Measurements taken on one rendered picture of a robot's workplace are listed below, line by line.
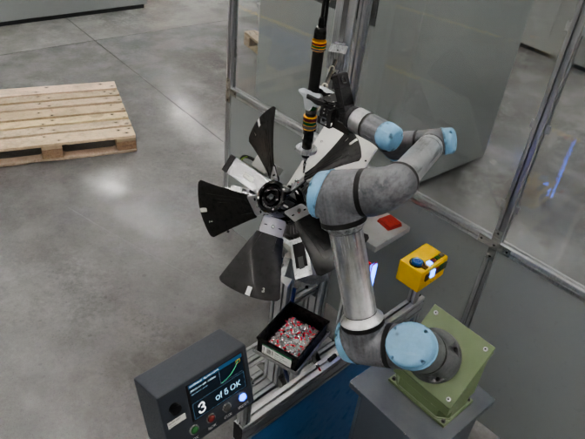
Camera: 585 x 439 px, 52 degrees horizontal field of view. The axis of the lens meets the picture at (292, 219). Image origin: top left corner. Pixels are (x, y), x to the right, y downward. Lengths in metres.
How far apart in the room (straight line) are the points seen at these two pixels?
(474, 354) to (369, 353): 0.30
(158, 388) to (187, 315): 1.91
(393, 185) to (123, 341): 2.16
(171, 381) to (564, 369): 1.68
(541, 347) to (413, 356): 1.19
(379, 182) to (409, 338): 0.41
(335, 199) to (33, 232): 2.88
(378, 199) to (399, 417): 0.68
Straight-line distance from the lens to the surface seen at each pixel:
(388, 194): 1.37
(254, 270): 2.11
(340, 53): 2.42
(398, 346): 1.53
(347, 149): 2.06
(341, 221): 1.42
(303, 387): 1.97
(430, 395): 1.76
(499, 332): 2.72
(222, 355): 1.50
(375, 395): 1.80
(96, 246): 3.84
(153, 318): 3.35
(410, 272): 2.14
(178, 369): 1.49
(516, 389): 2.85
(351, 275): 1.49
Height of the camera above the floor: 2.40
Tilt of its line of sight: 36 degrees down
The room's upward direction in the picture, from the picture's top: 6 degrees clockwise
